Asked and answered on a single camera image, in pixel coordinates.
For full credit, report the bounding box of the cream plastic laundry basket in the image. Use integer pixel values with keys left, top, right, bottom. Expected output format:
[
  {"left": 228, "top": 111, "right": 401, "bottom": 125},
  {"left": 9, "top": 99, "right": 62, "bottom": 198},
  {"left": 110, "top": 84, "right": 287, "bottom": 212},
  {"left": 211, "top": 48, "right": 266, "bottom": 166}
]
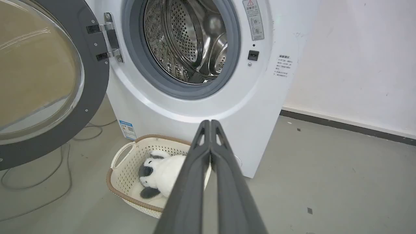
[{"left": 106, "top": 134, "right": 212, "bottom": 219}]

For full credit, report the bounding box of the thin grey floor cable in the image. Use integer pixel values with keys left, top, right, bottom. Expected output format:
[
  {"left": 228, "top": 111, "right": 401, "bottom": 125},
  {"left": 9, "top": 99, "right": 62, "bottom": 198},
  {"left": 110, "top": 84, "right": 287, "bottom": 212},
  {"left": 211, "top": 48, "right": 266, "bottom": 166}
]
[{"left": 0, "top": 120, "right": 117, "bottom": 222}]

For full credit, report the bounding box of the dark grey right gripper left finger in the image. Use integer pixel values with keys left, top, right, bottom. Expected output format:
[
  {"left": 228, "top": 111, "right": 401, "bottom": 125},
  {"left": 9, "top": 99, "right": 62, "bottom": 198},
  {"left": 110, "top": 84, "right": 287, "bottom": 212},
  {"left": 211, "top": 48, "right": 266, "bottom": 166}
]
[{"left": 154, "top": 120, "right": 212, "bottom": 234}]

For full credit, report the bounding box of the grey warning label sticker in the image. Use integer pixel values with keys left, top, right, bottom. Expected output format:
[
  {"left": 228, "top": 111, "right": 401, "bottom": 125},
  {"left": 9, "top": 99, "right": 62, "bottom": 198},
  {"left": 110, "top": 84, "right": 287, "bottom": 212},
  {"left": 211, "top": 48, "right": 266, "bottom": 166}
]
[{"left": 242, "top": 0, "right": 265, "bottom": 41}]

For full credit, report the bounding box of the blue energy label sticker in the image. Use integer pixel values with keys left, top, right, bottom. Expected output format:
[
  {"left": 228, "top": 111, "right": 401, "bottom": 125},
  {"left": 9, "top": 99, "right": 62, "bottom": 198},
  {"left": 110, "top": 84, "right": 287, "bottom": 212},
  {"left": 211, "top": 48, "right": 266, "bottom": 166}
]
[{"left": 119, "top": 120, "right": 137, "bottom": 140}]

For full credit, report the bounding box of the white front-load washing machine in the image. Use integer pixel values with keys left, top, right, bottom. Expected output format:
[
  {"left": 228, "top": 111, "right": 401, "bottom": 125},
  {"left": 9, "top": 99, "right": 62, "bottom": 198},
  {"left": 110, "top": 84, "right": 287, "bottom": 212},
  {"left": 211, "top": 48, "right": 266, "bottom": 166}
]
[{"left": 85, "top": 0, "right": 321, "bottom": 178}]

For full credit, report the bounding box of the black wall skirting strip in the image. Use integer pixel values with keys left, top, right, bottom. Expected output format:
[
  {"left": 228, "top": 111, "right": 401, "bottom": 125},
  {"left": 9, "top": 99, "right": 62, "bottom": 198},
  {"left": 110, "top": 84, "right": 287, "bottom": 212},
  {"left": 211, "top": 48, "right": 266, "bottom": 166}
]
[{"left": 280, "top": 110, "right": 416, "bottom": 147}]

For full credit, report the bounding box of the grey round washing machine door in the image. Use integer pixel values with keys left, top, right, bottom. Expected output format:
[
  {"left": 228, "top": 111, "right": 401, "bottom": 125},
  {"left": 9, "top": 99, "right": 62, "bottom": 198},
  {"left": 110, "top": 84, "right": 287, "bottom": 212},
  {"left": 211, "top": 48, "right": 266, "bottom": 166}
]
[{"left": 0, "top": 0, "right": 110, "bottom": 171}]

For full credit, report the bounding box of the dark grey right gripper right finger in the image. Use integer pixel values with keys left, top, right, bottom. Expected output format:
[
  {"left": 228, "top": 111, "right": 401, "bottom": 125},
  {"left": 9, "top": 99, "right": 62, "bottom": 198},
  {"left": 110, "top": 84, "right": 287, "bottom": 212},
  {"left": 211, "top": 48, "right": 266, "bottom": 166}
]
[{"left": 210, "top": 120, "right": 268, "bottom": 234}]

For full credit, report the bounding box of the white and grey plush toy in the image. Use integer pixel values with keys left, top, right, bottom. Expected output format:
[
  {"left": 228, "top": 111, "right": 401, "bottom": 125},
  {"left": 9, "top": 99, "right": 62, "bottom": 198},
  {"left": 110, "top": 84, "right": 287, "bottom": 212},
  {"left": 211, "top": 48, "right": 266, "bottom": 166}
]
[{"left": 138, "top": 149, "right": 187, "bottom": 199}]

